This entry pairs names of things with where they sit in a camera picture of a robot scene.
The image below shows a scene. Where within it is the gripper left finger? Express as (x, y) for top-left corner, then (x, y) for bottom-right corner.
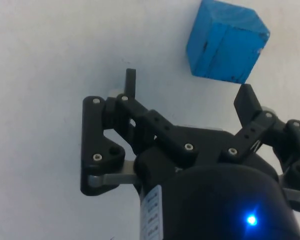
(80, 68), (200, 196)

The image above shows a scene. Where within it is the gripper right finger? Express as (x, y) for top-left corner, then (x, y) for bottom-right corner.
(218, 84), (300, 211)

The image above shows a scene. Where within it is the blue cube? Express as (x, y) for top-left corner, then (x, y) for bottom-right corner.
(185, 0), (271, 85)

